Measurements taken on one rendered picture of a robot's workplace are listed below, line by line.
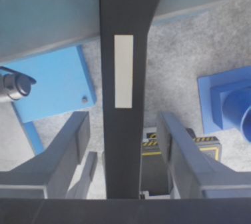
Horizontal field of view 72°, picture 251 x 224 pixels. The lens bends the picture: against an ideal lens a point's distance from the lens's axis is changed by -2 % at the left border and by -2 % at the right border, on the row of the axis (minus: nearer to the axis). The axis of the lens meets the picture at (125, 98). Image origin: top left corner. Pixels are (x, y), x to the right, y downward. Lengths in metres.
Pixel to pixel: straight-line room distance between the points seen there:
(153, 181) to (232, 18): 1.13
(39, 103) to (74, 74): 0.30
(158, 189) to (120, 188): 1.07
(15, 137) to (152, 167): 0.91
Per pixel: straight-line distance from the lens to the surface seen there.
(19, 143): 1.41
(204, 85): 1.33
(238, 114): 1.15
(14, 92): 0.81
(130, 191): 0.17
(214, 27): 1.33
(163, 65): 1.23
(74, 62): 1.12
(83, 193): 0.28
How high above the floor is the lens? 1.19
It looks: 73 degrees down
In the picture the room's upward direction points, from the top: 178 degrees clockwise
